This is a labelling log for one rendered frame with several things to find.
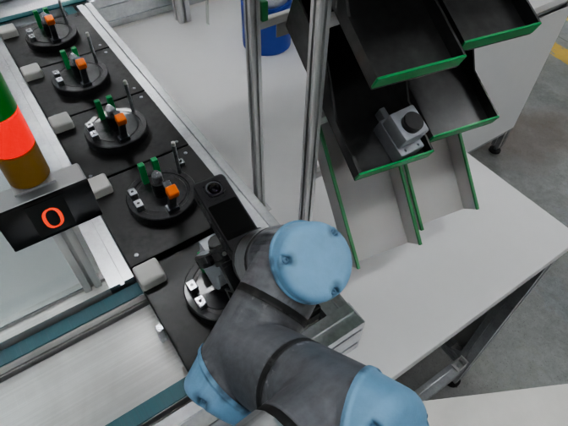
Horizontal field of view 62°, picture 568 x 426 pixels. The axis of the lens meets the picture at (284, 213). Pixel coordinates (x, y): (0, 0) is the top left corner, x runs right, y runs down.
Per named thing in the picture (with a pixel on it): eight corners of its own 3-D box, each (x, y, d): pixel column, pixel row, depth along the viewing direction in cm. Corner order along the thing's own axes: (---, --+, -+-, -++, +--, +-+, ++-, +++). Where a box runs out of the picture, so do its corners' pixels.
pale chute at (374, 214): (408, 242, 88) (423, 244, 84) (346, 265, 85) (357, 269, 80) (369, 93, 85) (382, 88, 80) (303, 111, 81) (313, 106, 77)
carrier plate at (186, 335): (320, 312, 83) (321, 306, 81) (197, 389, 74) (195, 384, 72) (248, 223, 95) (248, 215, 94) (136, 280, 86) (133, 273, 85)
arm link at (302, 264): (258, 284, 39) (307, 199, 42) (225, 278, 50) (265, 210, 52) (331, 330, 41) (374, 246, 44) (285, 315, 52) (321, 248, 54)
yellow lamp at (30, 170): (55, 179, 60) (40, 150, 56) (13, 195, 58) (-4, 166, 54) (43, 156, 62) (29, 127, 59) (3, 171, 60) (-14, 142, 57)
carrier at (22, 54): (111, 52, 135) (98, 9, 126) (24, 79, 126) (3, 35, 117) (83, 17, 148) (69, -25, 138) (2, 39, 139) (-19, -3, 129)
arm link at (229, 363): (225, 435, 35) (297, 303, 38) (161, 378, 43) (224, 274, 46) (291, 462, 39) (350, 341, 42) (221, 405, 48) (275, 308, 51)
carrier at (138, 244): (244, 218, 96) (241, 174, 87) (133, 274, 87) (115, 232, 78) (190, 150, 109) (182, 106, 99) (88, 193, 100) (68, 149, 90)
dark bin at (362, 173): (427, 157, 74) (451, 136, 67) (354, 181, 70) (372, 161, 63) (356, 10, 80) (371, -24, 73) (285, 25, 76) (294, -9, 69)
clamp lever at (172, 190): (178, 207, 92) (179, 192, 85) (169, 212, 91) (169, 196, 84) (170, 192, 92) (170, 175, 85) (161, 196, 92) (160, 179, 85)
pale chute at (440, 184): (464, 208, 94) (479, 209, 89) (407, 229, 90) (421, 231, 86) (429, 67, 90) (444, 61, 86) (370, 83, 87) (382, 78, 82)
